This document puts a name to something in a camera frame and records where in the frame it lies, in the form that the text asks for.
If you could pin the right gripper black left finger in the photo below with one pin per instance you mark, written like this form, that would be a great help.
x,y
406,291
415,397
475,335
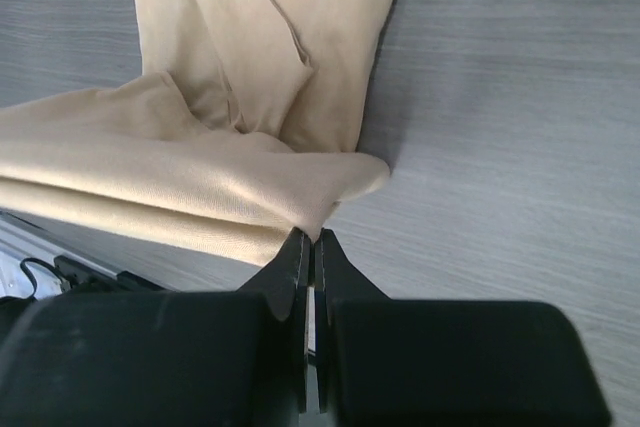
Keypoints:
x,y
165,358

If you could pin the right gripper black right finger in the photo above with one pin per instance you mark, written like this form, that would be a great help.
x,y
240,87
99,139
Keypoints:
x,y
405,362

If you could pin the beige t shirt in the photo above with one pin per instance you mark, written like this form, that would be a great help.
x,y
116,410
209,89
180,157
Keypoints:
x,y
242,126

